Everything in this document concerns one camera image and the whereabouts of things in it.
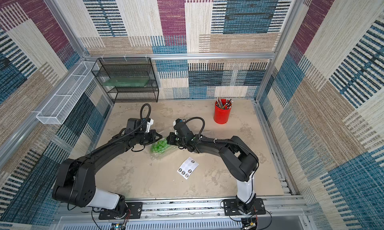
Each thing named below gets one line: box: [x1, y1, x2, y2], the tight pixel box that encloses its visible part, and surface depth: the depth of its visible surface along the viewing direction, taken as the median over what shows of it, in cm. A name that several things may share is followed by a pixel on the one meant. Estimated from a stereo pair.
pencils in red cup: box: [215, 97, 234, 110], surface depth 101 cm
